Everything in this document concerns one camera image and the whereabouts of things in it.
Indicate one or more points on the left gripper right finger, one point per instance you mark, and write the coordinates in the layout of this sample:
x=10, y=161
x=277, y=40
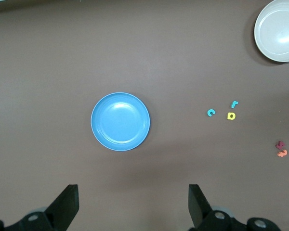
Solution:
x=197, y=207

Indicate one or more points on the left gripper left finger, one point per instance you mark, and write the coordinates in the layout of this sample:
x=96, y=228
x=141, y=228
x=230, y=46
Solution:
x=65, y=207

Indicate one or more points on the teal foam letter c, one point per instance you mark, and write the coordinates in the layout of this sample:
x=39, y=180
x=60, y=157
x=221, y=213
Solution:
x=208, y=112

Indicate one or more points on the yellow foam letter a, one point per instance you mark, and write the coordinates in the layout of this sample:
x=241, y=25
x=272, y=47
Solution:
x=228, y=116

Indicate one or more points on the teal foam letter r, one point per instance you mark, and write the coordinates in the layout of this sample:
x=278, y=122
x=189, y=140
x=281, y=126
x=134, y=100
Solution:
x=233, y=105

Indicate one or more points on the orange foam letter t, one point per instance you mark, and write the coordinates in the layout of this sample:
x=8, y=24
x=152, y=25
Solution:
x=282, y=153

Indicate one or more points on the blue plate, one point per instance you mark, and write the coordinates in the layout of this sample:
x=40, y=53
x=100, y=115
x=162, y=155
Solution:
x=120, y=121

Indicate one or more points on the dark red foam letter k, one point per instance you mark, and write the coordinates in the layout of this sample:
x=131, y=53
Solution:
x=280, y=145

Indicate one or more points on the beige plate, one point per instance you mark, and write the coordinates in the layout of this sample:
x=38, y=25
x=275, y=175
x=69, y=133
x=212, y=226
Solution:
x=277, y=31

